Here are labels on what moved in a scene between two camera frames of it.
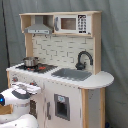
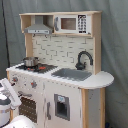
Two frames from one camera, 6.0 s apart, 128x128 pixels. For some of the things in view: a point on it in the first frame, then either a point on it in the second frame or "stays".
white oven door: [37, 108] stays
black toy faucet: [80, 65] stays
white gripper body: [32, 89] -> [12, 93]
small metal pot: [31, 61] stays
